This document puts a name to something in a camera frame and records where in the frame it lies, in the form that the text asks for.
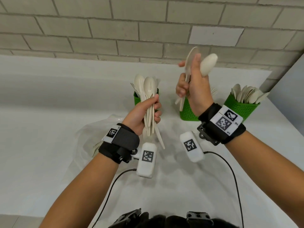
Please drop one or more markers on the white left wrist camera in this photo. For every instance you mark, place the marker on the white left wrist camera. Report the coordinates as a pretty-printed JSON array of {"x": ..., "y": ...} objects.
[{"x": 146, "y": 169}]

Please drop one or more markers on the person's black clothing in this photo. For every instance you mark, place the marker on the person's black clothing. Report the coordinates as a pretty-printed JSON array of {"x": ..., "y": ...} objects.
[{"x": 164, "y": 222}]

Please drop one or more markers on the person's left forearm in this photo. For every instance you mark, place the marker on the person's left forearm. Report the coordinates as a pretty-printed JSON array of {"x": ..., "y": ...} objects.
[{"x": 78, "y": 194}]

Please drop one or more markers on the white plastic spoon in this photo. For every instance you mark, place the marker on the white plastic spoon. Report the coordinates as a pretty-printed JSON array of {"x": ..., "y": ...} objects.
[
  {"x": 190, "y": 58},
  {"x": 209, "y": 64}
]

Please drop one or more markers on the bunch of white plastic forks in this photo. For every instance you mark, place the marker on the bunch of white plastic forks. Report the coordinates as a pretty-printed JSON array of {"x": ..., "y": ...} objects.
[{"x": 213, "y": 92}]

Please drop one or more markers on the bunch of white plastic spoons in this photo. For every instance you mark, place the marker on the bunch of white plastic spoons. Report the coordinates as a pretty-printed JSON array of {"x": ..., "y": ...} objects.
[{"x": 249, "y": 93}]

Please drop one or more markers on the person's right hand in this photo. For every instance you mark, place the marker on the person's right hand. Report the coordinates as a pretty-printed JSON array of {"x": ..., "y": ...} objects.
[{"x": 199, "y": 92}]

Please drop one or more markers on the black right wrist band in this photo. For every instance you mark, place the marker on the black right wrist band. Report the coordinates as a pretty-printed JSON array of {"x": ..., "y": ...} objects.
[{"x": 211, "y": 130}]

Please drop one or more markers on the black harness buckle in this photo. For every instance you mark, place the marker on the black harness buckle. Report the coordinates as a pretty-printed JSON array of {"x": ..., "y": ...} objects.
[
  {"x": 199, "y": 217},
  {"x": 128, "y": 216}
]

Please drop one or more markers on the clear plastic bag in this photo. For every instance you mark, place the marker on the clear plastic bag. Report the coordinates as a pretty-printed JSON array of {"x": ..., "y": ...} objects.
[{"x": 90, "y": 135}]

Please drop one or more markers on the black left wrist band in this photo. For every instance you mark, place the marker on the black left wrist band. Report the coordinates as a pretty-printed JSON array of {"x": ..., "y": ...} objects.
[{"x": 126, "y": 142}]

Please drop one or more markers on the person's right forearm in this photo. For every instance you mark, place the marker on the person's right forearm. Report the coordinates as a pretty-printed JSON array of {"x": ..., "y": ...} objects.
[{"x": 266, "y": 173}]

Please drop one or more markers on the handful of white plastic cutlery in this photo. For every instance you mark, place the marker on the handful of white plastic cutlery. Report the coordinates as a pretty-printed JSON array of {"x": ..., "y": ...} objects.
[{"x": 149, "y": 85}]

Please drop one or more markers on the person's left hand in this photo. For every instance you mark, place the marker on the person's left hand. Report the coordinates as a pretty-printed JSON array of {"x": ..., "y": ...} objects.
[{"x": 137, "y": 116}]

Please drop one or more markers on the black wrist band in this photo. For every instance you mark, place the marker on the black wrist band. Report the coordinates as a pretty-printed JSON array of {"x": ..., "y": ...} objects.
[
  {"x": 211, "y": 130},
  {"x": 126, "y": 142}
]

